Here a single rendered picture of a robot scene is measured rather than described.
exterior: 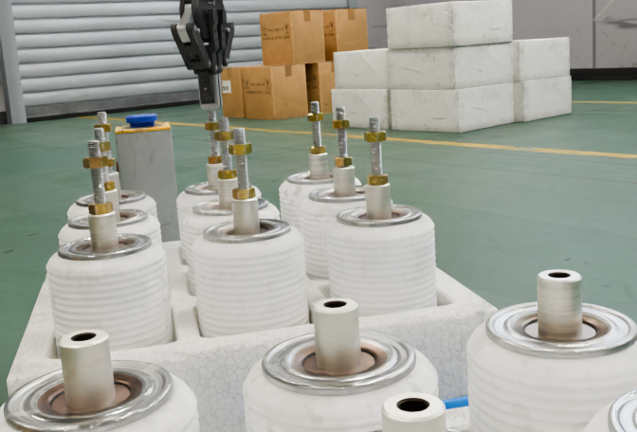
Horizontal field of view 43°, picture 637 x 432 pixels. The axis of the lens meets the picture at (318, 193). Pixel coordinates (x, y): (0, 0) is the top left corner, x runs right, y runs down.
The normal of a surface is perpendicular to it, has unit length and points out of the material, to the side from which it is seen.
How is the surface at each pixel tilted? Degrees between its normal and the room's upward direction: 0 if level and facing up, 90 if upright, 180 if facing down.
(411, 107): 90
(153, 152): 90
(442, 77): 90
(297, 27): 90
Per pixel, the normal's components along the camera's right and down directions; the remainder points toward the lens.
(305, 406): -0.27, -0.59
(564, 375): -0.23, -0.37
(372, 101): -0.77, 0.16
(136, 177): 0.22, 0.16
